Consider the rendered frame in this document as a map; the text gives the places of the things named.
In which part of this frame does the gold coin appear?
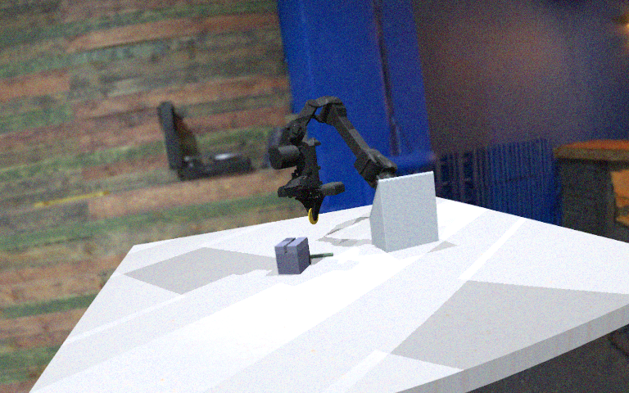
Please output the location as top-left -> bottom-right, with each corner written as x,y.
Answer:
308,208 -> 319,224

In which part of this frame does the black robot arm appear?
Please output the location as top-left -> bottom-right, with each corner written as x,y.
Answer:
268,96 -> 398,198

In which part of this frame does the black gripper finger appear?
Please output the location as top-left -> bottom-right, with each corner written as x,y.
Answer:
295,194 -> 312,214
308,195 -> 325,221

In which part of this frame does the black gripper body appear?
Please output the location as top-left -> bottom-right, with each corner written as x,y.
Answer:
278,163 -> 345,197

